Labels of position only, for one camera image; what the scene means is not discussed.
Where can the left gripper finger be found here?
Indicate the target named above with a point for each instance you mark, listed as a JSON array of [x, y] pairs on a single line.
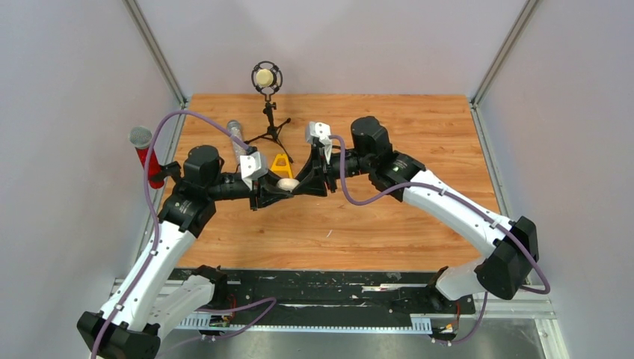
[[272, 179], [269, 196]]

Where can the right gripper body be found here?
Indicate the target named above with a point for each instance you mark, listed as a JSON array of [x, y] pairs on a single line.
[[331, 171]]

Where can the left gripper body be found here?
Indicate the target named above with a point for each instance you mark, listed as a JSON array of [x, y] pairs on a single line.
[[260, 183]]

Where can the white earbud case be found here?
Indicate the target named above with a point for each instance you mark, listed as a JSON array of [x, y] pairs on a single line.
[[287, 184]]

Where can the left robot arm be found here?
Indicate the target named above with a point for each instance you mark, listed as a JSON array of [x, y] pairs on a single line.
[[134, 321]]

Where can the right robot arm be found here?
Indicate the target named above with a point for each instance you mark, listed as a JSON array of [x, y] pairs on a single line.
[[372, 169]]

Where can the yellow green triangle toy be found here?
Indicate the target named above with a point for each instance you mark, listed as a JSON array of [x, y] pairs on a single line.
[[281, 166]]

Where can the black tripod stand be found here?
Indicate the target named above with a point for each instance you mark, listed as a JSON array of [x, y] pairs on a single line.
[[273, 131]]

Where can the silver glitter microphone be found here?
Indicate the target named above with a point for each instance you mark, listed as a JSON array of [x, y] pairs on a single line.
[[235, 128]]

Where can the cream microphone in shockmount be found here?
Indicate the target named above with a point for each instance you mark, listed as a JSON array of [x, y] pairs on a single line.
[[266, 78]]

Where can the red glitter microphone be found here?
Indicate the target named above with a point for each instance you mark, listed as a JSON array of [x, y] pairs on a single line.
[[140, 138]]

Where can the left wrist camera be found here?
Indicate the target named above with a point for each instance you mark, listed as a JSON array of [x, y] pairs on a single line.
[[253, 167]]

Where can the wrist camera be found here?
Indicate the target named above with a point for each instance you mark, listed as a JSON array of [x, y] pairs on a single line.
[[253, 167], [321, 132]]

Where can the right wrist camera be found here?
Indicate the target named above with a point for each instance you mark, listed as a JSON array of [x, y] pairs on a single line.
[[321, 132]]

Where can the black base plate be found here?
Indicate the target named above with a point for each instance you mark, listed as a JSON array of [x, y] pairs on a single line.
[[367, 299]]

